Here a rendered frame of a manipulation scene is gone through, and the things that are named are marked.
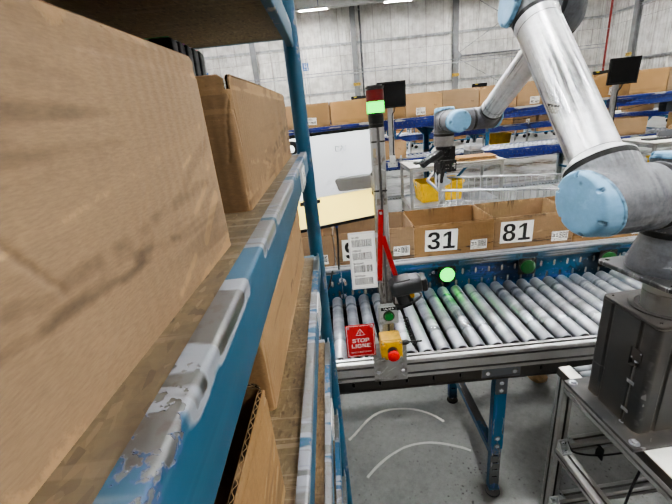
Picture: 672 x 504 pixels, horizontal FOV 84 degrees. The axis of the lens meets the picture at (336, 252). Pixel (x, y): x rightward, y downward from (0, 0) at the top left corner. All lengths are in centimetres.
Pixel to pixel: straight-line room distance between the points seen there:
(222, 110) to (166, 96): 13
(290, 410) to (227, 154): 25
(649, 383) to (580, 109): 68
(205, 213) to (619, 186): 86
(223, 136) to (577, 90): 91
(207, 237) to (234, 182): 12
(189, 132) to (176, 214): 5
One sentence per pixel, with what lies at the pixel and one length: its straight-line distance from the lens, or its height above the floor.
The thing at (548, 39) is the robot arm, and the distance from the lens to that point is 118.
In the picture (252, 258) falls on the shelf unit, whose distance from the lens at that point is 19.
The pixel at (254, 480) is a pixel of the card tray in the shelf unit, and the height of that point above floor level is 142.
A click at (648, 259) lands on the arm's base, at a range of 112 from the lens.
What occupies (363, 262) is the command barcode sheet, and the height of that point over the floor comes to 114.
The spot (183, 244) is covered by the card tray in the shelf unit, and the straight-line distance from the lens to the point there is 17.
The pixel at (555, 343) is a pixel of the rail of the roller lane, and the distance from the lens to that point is 161.
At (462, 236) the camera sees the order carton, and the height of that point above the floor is 97.
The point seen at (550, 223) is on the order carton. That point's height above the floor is 100.
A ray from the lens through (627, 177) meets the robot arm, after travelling 98.
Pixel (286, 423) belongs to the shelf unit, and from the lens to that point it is 39.
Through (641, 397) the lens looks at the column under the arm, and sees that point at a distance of 125.
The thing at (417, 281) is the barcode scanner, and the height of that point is 108.
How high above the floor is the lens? 161
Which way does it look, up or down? 21 degrees down
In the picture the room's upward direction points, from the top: 6 degrees counter-clockwise
